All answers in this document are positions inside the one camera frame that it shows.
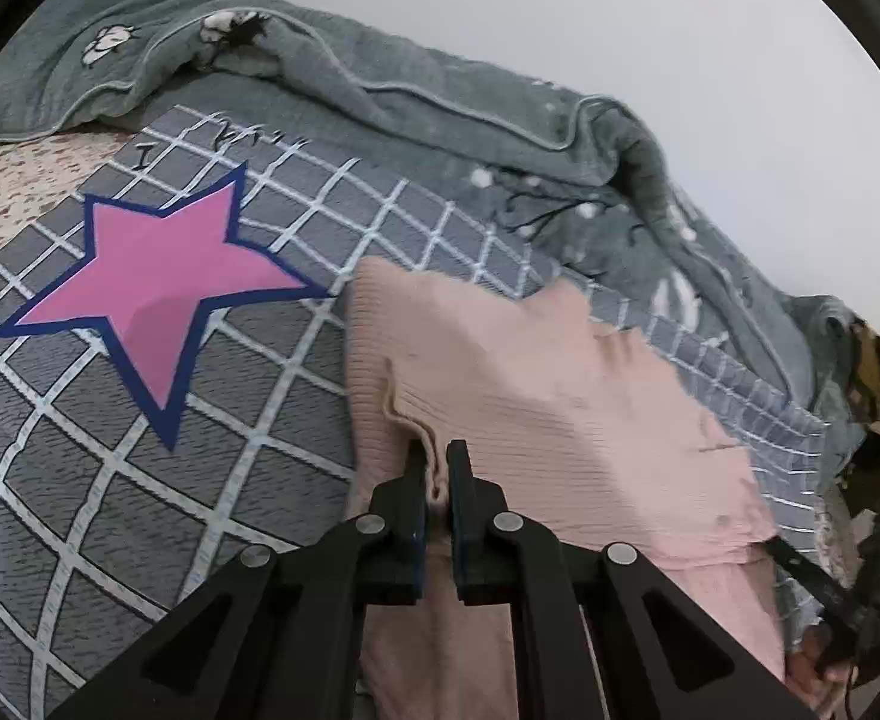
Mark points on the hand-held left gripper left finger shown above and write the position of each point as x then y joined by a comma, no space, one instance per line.
419,532

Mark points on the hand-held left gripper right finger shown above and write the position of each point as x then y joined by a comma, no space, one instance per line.
458,540

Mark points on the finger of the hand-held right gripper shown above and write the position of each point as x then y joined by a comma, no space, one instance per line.
811,577

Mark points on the pink knitted sweater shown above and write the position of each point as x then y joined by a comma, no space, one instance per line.
545,405

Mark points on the person's right hand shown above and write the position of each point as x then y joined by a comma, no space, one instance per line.
807,679

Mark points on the grey checked star bed cover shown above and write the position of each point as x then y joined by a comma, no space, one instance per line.
147,420

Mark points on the grey-green fleece blanket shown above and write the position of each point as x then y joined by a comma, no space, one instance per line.
440,112

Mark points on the white floral bed sheet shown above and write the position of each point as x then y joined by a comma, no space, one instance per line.
12,180

